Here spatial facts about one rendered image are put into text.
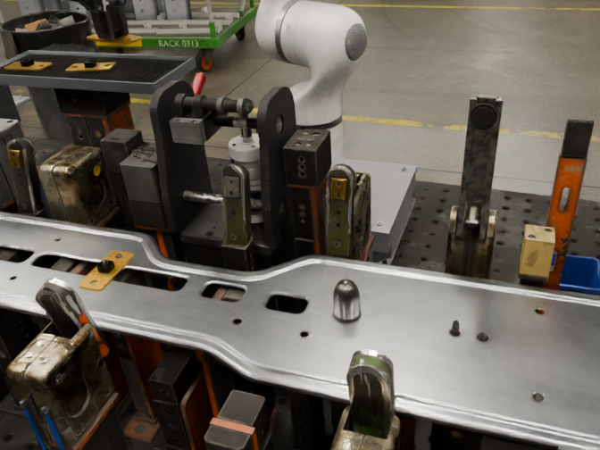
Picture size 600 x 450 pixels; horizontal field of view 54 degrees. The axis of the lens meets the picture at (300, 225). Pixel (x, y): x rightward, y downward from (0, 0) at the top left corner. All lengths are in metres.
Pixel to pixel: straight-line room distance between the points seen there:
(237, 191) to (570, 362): 0.46
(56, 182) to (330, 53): 0.51
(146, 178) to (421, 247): 0.66
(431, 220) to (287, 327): 0.79
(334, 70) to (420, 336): 0.58
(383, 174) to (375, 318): 0.75
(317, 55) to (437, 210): 0.55
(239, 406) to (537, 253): 0.39
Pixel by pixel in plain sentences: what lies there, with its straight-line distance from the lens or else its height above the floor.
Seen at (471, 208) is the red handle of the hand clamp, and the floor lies 1.08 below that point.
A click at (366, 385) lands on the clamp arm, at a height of 1.09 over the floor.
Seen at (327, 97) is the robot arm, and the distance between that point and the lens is 1.18.
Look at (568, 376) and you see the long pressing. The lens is 0.68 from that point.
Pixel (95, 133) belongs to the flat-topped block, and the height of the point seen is 1.05.
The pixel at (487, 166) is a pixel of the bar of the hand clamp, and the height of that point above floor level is 1.13.
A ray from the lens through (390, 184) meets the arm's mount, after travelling 1.37.
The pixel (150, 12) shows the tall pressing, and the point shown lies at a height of 0.37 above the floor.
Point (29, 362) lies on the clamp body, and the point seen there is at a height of 1.04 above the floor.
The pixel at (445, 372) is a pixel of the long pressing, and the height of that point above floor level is 1.00.
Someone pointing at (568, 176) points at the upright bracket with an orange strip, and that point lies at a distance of 0.75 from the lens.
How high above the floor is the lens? 1.48
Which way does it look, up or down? 33 degrees down
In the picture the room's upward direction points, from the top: 5 degrees counter-clockwise
